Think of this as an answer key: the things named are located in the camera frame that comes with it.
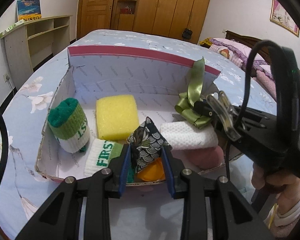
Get green satin ribbon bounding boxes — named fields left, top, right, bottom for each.
left=174, top=57, right=211, bottom=129

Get orange fabric pouch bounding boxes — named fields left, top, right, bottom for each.
left=136, top=158, right=165, bottom=182

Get white waffle towel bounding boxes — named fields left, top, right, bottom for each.
left=160, top=121, right=218, bottom=150

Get dark patterned fabric pouch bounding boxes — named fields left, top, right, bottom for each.
left=127, top=116, right=172, bottom=173

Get pink makeup sponge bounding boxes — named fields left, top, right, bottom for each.
left=185, top=146, right=224, bottom=170

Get yellow foam sponge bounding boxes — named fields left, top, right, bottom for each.
left=96, top=95, right=139, bottom=141

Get person's right hand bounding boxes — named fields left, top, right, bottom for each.
left=251, top=164, right=300, bottom=215

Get floral blue bed sheet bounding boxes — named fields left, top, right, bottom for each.
left=0, top=30, right=245, bottom=239

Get cartoon print pillow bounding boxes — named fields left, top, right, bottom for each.
left=209, top=44, right=243, bottom=68

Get pink ruffled pillow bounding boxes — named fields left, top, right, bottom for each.
left=209, top=37, right=266, bottom=68

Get black bag on wardrobe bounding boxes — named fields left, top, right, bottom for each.
left=182, top=28, right=193, bottom=40

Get pink cardboard box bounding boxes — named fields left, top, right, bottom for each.
left=35, top=45, right=226, bottom=186

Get dark wooden headboard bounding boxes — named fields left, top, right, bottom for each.
left=225, top=30, right=271, bottom=64

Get wooden wardrobe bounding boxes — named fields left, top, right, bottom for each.
left=110, top=0, right=210, bottom=44

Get wooden door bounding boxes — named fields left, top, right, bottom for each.
left=76, top=0, right=114, bottom=39

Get beige open bookshelf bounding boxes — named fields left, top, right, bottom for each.
left=0, top=15, right=70, bottom=89

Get green white box on shelf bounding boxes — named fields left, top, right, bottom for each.
left=0, top=20, right=25, bottom=38

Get blue yellow painting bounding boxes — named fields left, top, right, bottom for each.
left=17, top=0, right=42, bottom=21

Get framed wall picture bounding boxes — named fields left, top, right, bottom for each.
left=270, top=0, right=300, bottom=37

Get wall power socket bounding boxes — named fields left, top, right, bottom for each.
left=4, top=74, right=10, bottom=82

